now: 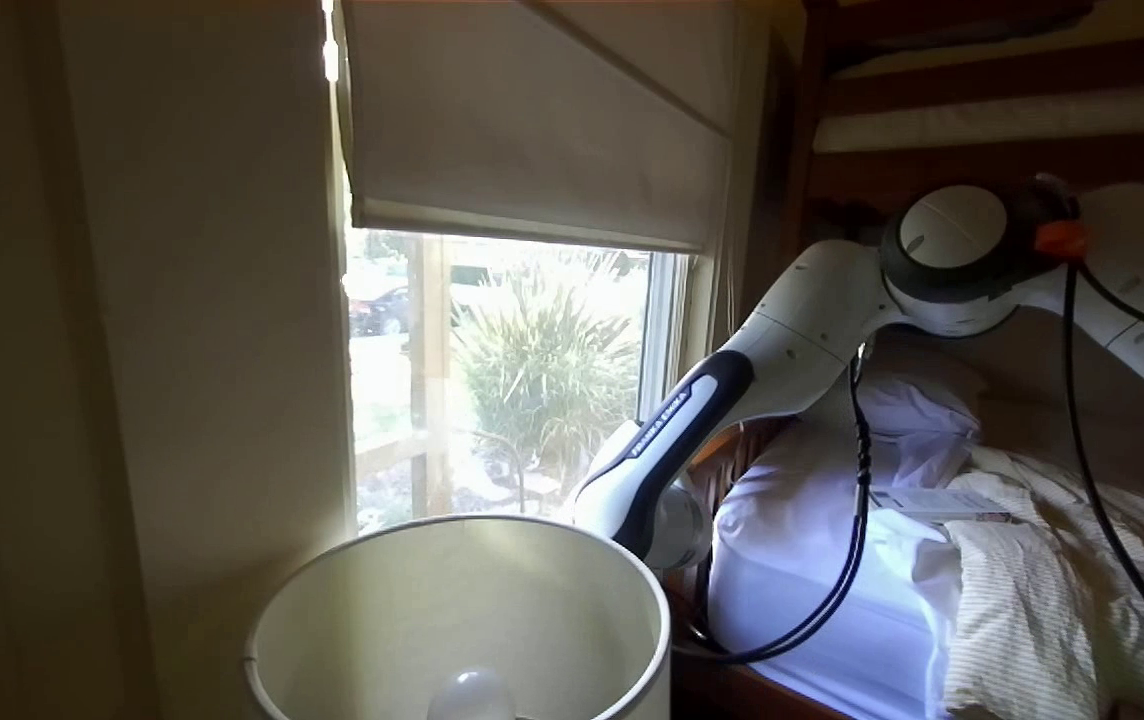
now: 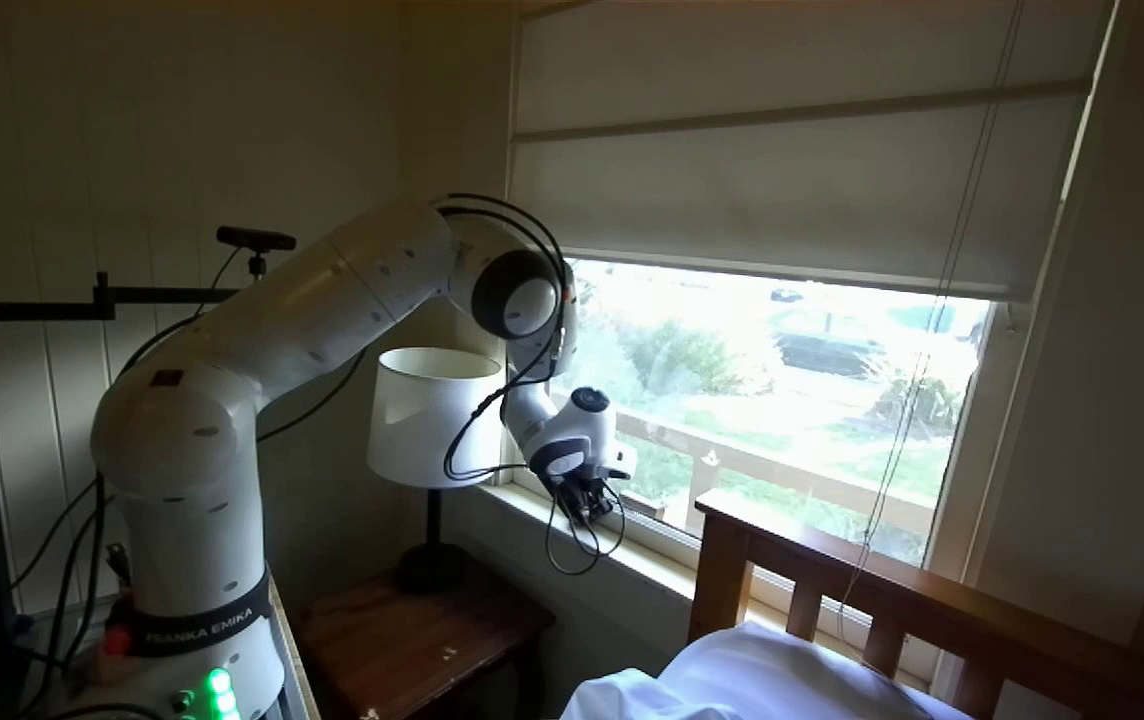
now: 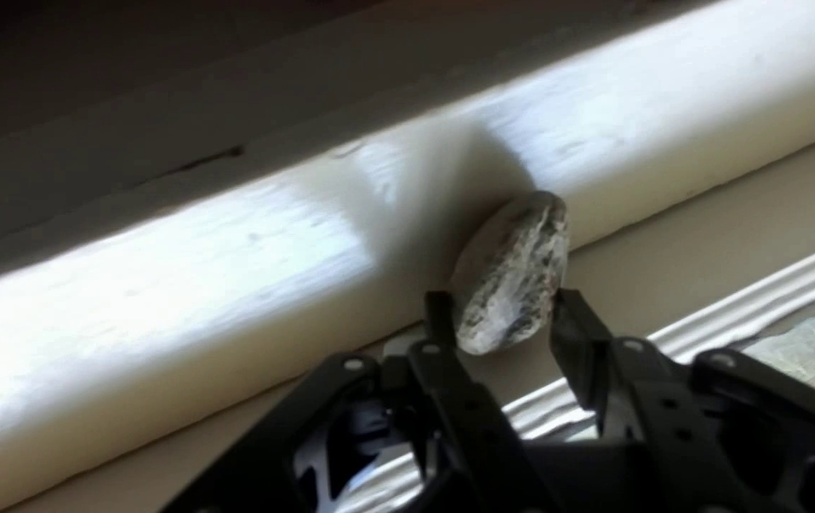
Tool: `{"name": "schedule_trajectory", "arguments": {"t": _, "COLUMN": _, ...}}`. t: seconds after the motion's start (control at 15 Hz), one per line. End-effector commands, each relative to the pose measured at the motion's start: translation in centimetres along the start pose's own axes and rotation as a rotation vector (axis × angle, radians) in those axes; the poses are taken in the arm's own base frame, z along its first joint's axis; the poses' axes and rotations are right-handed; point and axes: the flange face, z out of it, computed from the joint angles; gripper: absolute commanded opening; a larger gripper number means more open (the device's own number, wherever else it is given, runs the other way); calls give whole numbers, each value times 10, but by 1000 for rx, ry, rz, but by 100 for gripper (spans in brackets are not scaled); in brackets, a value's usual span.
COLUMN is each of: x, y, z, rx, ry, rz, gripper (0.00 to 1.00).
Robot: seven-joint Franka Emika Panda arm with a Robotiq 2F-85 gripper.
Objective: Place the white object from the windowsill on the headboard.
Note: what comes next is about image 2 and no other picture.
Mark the wooden bed headboard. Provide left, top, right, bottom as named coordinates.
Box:
left=690, top=495, right=1144, bottom=720

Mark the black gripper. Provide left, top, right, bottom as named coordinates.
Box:
left=557, top=469, right=616, bottom=522

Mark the blind pull cord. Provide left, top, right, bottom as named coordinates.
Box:
left=847, top=0, right=1029, bottom=564

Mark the white lamp shade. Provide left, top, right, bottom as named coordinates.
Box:
left=367, top=349, right=506, bottom=488

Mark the beige roller blind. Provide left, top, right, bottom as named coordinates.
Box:
left=513, top=0, right=1111, bottom=298

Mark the window frame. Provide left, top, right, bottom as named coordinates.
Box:
left=552, top=258, right=999, bottom=569

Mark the black lamp base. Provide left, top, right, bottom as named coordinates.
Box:
left=395, top=488, right=469, bottom=590

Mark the white pillow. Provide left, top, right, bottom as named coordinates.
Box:
left=559, top=624, right=973, bottom=720

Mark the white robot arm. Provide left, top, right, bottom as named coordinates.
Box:
left=63, top=190, right=616, bottom=720

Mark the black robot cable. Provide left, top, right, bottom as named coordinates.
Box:
left=437, top=190, right=632, bottom=578

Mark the wooden nightstand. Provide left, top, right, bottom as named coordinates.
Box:
left=295, top=574, right=552, bottom=720

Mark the robot base with lights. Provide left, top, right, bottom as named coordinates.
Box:
left=58, top=616, right=290, bottom=720

